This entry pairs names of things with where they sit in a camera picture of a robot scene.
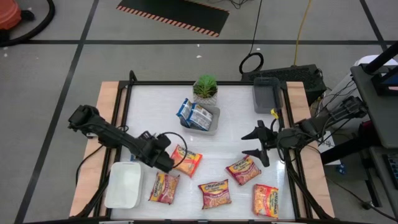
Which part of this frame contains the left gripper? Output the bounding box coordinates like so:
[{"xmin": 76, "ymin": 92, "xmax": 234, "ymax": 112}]
[{"xmin": 136, "ymin": 130, "xmax": 175, "ymax": 174}]

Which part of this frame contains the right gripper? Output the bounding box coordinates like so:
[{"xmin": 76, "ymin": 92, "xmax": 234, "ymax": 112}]
[{"xmin": 241, "ymin": 119, "xmax": 280, "ymax": 168}]

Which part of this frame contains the red Maruchan ramen pack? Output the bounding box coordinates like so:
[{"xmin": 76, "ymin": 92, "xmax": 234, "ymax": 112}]
[
  {"xmin": 225, "ymin": 153, "xmax": 262, "ymax": 187},
  {"xmin": 148, "ymin": 172, "xmax": 181, "ymax": 205},
  {"xmin": 198, "ymin": 179, "xmax": 233, "ymax": 210}
]

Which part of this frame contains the orange Maruchan ramen pack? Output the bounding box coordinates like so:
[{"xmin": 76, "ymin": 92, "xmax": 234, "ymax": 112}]
[
  {"xmin": 252, "ymin": 183, "xmax": 280, "ymax": 219},
  {"xmin": 170, "ymin": 144, "xmax": 203, "ymax": 179}
]

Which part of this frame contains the white plastic bin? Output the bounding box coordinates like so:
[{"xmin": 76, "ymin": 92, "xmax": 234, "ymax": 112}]
[{"xmin": 104, "ymin": 161, "xmax": 144, "ymax": 209}]

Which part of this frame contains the light grey plastic bin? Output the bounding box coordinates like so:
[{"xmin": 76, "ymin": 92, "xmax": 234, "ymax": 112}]
[{"xmin": 180, "ymin": 104, "xmax": 221, "ymax": 136}]

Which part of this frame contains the dark grey plastic bin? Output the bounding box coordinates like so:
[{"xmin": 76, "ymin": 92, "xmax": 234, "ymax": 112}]
[{"xmin": 252, "ymin": 77, "xmax": 284, "ymax": 114}]

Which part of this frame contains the plant in white patterned pot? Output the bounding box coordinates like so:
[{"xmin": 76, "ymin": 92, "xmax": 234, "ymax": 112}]
[{"xmin": 192, "ymin": 73, "xmax": 218, "ymax": 106}]

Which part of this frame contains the black computer tower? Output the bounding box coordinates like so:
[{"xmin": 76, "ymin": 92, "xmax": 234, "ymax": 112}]
[{"xmin": 241, "ymin": 63, "xmax": 327, "ymax": 105}]

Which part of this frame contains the grey equipment cart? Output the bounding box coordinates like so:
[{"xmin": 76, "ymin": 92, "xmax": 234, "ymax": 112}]
[{"xmin": 349, "ymin": 40, "xmax": 398, "ymax": 215}]

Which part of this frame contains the laptop keyboard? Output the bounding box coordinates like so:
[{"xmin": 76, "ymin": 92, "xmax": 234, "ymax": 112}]
[{"xmin": 382, "ymin": 154, "xmax": 398, "ymax": 190}]

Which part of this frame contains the black mat striped edge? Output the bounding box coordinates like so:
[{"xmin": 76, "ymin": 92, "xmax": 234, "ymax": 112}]
[{"xmin": 116, "ymin": 0, "xmax": 231, "ymax": 38}]

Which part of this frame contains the orange shop vacuum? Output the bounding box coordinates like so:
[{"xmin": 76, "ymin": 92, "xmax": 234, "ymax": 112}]
[{"xmin": 0, "ymin": 0, "xmax": 22, "ymax": 31}]

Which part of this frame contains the black aluminium table frame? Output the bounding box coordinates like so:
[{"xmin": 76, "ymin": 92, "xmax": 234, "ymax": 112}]
[{"xmin": 70, "ymin": 70, "xmax": 336, "ymax": 224}]

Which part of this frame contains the black hanging cable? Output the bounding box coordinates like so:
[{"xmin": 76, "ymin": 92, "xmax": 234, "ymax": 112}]
[{"xmin": 238, "ymin": 0, "xmax": 265, "ymax": 75}]

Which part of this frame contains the yellow hanging cable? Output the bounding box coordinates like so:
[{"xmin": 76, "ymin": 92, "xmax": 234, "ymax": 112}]
[{"xmin": 292, "ymin": 0, "xmax": 313, "ymax": 67}]

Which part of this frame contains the black floor cable with plug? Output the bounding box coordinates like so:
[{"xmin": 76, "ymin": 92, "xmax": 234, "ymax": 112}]
[{"xmin": 323, "ymin": 175, "xmax": 398, "ymax": 222}]

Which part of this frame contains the black vacuum hose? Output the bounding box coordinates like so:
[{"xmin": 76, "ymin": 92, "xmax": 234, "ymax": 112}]
[{"xmin": 0, "ymin": 0, "xmax": 57, "ymax": 48}]

